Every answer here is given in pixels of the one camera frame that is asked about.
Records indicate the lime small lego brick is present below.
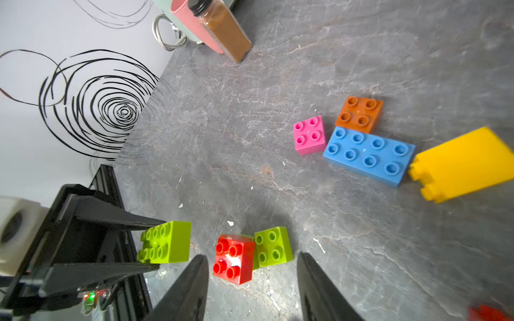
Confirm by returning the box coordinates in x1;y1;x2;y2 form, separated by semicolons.
252;227;294;270

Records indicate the yellow tall lego brick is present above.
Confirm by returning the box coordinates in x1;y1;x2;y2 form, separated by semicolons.
408;127;513;203

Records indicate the red tall lego brick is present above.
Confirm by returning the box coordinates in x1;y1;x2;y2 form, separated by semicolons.
468;304;513;321

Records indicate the lime long lego brick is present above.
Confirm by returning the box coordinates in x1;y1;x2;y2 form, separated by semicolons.
137;221;192;264

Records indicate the brown spice jar black lid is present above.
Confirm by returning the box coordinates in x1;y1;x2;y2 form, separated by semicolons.
188;0;252;63

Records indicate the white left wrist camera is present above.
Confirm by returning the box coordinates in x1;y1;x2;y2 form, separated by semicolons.
1;196;48;277

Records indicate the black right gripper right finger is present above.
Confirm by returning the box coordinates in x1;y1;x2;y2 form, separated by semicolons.
297;252;364;321

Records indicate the orange lego brick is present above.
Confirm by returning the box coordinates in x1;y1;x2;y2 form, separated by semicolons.
335;96;384;134

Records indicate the blue long lego brick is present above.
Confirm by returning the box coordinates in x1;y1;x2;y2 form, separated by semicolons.
323;127;416;187

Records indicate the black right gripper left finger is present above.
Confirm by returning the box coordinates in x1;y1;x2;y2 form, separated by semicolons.
144;255;209;321

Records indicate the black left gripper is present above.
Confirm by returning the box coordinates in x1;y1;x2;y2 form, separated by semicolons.
1;185;165;320

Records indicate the pink lego brick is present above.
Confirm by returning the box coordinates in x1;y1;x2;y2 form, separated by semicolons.
293;116;327;156

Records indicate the red small lego brick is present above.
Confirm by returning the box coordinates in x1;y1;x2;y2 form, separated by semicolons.
212;234;256;286

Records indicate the white toaster power cable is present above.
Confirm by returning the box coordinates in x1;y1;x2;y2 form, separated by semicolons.
151;13;190;52

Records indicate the mint green toaster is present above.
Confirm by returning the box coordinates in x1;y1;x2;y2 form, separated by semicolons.
153;0;223;54

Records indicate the pink plastic cup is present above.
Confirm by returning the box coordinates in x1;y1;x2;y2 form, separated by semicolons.
171;0;224;54

